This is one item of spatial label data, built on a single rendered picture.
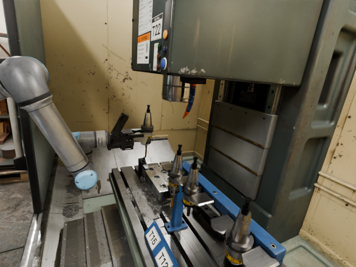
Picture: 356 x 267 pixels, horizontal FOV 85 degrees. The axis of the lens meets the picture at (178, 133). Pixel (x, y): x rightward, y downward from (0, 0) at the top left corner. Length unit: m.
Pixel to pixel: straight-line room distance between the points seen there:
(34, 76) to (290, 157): 1.10
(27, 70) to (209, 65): 0.54
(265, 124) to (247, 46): 0.48
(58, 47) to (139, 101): 0.77
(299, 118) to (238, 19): 0.56
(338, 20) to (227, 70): 0.58
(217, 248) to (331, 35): 1.01
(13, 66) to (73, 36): 1.18
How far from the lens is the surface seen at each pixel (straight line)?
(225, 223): 0.57
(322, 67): 1.11
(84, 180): 0.80
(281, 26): 0.90
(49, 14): 1.91
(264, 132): 1.12
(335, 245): 1.58
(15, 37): 1.08
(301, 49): 1.01
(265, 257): 0.53
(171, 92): 0.91
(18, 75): 0.73
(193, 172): 0.62
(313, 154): 1.40
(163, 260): 0.82
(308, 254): 1.63
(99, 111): 1.93
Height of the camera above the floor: 1.57
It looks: 17 degrees down
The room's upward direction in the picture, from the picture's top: 6 degrees clockwise
